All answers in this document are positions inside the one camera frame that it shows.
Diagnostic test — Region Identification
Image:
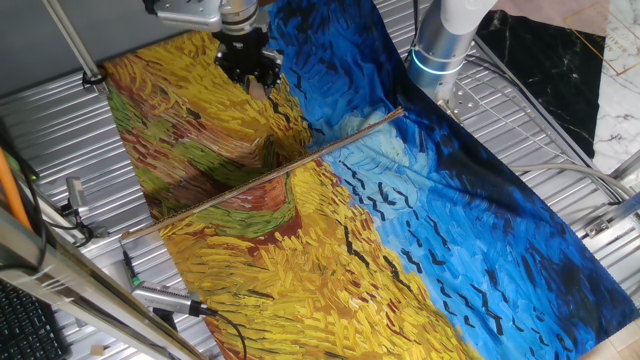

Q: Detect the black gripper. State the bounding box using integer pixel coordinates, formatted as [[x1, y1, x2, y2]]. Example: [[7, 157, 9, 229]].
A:
[[214, 27, 285, 97]]

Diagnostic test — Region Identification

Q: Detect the slim aluminium pole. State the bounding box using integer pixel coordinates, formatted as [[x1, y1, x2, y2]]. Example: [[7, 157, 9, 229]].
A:
[[41, 0, 110, 97]]

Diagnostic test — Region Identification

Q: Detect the painted wheat field cloth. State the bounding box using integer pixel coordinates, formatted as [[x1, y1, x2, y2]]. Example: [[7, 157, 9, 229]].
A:
[[102, 0, 640, 360]]

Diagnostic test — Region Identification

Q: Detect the green black pen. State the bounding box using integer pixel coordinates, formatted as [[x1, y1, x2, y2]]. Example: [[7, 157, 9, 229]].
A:
[[121, 249, 142, 290]]

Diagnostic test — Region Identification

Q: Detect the orange tube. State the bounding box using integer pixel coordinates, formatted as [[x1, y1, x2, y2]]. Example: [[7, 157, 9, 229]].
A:
[[0, 147, 34, 232]]

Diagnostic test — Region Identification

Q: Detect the black marble sheet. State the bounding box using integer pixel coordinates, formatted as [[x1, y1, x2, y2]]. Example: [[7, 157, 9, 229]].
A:
[[474, 9, 607, 160]]

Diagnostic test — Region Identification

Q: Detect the pink sheet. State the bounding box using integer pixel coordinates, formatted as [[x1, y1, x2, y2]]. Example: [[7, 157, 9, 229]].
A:
[[492, 0, 612, 37]]

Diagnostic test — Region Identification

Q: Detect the black keyboard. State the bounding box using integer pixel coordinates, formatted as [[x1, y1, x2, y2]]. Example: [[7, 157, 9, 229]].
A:
[[0, 278, 72, 360]]

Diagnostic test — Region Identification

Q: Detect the white marble sheet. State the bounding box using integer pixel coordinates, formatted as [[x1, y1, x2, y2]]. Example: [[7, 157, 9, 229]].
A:
[[592, 0, 640, 176]]

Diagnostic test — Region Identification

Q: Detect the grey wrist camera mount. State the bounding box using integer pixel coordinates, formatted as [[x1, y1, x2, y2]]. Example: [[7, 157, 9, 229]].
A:
[[142, 0, 224, 33]]

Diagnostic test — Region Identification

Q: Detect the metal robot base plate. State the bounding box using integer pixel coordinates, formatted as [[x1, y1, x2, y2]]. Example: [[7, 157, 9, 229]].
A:
[[438, 81, 482, 125]]

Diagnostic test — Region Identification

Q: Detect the black camera cable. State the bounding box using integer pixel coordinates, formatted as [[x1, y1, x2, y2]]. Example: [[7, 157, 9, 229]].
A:
[[198, 303, 249, 360]]

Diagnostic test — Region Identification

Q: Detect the black hanging cable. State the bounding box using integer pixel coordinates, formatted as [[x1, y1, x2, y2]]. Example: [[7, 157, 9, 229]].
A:
[[0, 118, 50, 275]]

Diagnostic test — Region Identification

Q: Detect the aluminium frame beam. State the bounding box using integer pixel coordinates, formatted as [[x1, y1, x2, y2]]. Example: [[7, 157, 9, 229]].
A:
[[0, 206, 207, 360]]

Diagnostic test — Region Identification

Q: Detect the grey floor cable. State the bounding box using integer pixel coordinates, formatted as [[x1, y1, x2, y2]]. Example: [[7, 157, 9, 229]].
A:
[[508, 163, 637, 202]]

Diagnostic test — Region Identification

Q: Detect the aluminium profile with bracket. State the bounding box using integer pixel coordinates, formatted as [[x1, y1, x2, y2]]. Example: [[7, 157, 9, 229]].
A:
[[581, 149, 640, 240]]

